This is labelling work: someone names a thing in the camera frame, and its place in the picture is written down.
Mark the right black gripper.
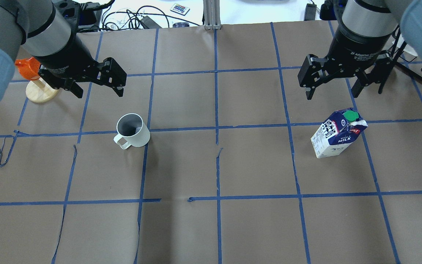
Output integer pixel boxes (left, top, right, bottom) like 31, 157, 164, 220
298, 28, 393, 100

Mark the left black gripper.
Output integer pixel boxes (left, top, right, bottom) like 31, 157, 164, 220
33, 35, 127, 99

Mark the blue white milk carton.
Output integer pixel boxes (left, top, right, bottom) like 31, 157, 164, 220
310, 107, 368, 158

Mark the white ceramic mug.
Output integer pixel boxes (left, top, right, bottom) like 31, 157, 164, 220
113, 113, 151, 150

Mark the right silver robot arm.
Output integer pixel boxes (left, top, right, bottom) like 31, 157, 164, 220
297, 0, 422, 100

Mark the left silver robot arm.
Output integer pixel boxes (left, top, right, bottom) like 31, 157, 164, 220
0, 0, 127, 102

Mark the orange plastic cup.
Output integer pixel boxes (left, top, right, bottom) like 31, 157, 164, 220
15, 57, 41, 81

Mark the black tripod stand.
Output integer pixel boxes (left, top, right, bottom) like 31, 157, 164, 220
388, 26, 422, 83

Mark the black electronics box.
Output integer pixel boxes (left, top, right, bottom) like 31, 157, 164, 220
53, 0, 102, 32

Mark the black power brick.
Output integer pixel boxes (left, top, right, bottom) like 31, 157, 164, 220
304, 3, 318, 21

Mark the black power adapter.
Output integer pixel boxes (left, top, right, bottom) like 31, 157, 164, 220
140, 16, 162, 29

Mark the small remote control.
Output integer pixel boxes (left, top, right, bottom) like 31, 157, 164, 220
170, 3, 190, 16

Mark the black cable bundle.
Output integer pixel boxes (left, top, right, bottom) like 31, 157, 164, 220
101, 5, 201, 33

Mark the aluminium frame post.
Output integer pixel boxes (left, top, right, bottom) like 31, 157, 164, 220
203, 0, 222, 30

